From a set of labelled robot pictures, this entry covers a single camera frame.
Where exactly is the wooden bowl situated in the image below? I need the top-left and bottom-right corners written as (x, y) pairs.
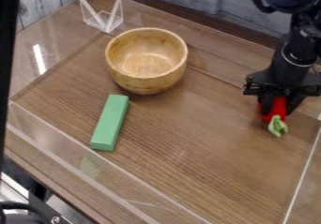
top-left (106, 27), bottom-right (189, 95)

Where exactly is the clear acrylic tray wall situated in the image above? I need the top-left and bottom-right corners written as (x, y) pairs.
top-left (6, 0), bottom-right (321, 224)

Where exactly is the black equipment lower left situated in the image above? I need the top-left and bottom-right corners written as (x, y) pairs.
top-left (0, 196), bottom-right (73, 224)

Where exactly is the red plush strawberry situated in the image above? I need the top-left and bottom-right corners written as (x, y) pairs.
top-left (260, 97), bottom-right (289, 137)

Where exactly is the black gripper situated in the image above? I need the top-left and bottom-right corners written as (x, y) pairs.
top-left (244, 69), bottom-right (321, 115)

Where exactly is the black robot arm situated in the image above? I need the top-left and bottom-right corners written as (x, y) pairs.
top-left (244, 0), bottom-right (321, 116)

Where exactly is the green rectangular block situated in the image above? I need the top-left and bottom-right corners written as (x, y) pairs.
top-left (90, 95), bottom-right (130, 152)

